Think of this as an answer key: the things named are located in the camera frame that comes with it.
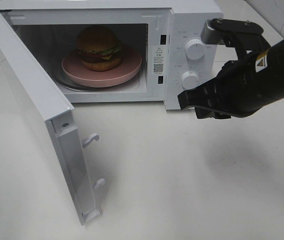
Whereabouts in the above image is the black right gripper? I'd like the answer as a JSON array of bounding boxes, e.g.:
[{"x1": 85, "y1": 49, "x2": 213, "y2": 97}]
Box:
[{"x1": 177, "y1": 18, "x2": 270, "y2": 120}]

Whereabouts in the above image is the white microwave knob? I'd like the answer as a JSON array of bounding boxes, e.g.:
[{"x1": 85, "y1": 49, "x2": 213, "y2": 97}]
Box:
[
  {"x1": 180, "y1": 71, "x2": 200, "y2": 90},
  {"x1": 185, "y1": 38, "x2": 205, "y2": 60}
]

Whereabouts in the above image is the white microwave door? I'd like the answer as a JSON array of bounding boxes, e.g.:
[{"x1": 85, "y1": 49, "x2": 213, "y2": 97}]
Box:
[{"x1": 0, "y1": 13, "x2": 100, "y2": 225}]

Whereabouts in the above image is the burger with lettuce and cheese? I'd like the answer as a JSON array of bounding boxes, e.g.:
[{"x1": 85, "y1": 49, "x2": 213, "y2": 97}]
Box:
[{"x1": 76, "y1": 25, "x2": 122, "y2": 72}]

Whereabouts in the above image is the white microwave oven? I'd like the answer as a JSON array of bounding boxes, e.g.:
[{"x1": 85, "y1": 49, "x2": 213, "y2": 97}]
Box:
[{"x1": 0, "y1": 0, "x2": 222, "y2": 110}]

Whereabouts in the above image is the pink round plate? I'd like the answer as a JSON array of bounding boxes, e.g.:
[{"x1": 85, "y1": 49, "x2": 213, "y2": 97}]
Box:
[{"x1": 62, "y1": 46, "x2": 142, "y2": 88}]

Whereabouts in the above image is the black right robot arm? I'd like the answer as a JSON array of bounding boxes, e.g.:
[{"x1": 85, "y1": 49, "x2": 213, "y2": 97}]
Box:
[{"x1": 178, "y1": 18, "x2": 284, "y2": 119}]

